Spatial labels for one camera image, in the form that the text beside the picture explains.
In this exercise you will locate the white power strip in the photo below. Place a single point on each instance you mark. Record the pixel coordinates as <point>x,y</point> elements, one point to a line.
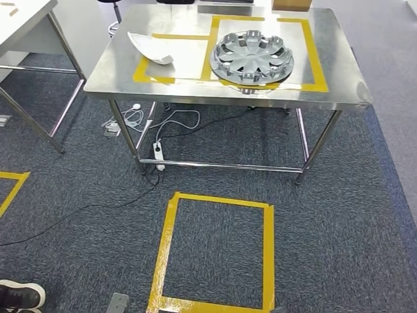
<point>158,153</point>

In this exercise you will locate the grey metal plate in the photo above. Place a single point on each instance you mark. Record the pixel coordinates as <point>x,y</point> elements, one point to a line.
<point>117,303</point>

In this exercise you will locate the white display platform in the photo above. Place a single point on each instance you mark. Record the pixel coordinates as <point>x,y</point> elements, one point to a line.
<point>412,6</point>

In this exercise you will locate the black round stool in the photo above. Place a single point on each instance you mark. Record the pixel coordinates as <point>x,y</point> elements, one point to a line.
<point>115,17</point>

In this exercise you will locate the white table steel legs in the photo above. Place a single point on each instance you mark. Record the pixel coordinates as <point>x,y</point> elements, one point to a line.
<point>22,21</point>

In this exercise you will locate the yellow tape on workbench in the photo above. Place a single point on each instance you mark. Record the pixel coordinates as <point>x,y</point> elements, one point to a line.
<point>312,52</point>

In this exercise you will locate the yellow floor tape square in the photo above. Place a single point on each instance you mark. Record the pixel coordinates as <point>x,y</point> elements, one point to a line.
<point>17,185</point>
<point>268,259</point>

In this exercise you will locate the black shoe white sole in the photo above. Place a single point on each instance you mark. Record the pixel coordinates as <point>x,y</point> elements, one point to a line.
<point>19,297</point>

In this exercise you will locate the grey plastic wheel cover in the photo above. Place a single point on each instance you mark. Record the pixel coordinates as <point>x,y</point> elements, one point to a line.
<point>250,58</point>

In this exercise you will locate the brown cardboard box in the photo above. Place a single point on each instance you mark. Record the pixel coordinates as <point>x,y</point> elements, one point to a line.
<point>291,5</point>

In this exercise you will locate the stainless steel workbench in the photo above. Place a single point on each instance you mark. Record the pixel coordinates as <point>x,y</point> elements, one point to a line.
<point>341,56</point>

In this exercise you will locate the white curved plastic part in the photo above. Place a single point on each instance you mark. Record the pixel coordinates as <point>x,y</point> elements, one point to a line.
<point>151,47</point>

